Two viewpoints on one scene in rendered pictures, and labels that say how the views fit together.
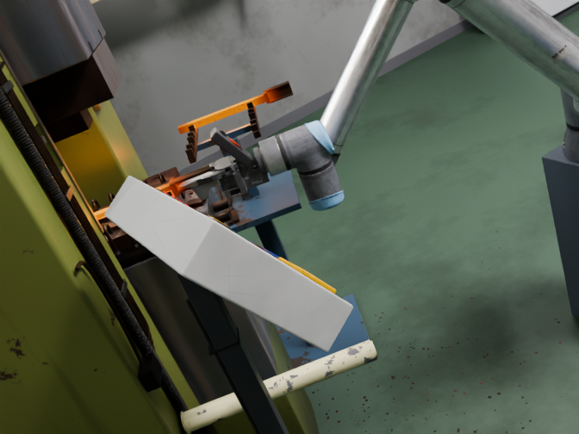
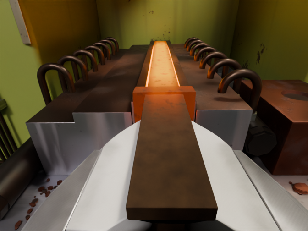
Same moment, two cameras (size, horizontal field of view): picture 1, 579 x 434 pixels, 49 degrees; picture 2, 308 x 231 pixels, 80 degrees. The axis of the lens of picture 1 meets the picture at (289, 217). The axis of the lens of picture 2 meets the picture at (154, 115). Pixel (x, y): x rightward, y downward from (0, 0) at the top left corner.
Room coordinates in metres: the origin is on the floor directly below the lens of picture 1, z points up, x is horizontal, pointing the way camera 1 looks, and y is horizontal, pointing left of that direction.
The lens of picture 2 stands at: (1.46, 0.10, 1.06)
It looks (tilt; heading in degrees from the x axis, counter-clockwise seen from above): 28 degrees down; 90
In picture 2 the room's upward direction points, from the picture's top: 1 degrees counter-clockwise
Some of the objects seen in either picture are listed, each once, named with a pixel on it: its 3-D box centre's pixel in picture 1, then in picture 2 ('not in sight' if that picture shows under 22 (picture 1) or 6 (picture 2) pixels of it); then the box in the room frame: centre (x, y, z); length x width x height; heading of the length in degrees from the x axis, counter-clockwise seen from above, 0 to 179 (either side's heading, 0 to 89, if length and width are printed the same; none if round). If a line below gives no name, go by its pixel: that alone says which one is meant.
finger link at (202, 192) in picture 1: (199, 189); (132, 183); (1.45, 0.17, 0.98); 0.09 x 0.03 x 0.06; 91
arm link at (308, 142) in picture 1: (305, 145); not in sight; (1.46, -0.10, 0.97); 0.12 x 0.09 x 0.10; 88
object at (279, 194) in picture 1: (252, 196); not in sight; (2.00, 0.09, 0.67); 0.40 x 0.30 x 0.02; 176
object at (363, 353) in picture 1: (279, 386); not in sight; (1.10, 0.16, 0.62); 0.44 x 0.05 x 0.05; 88
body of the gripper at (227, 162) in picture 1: (240, 171); not in sight; (1.47, 0.07, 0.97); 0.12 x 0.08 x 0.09; 88
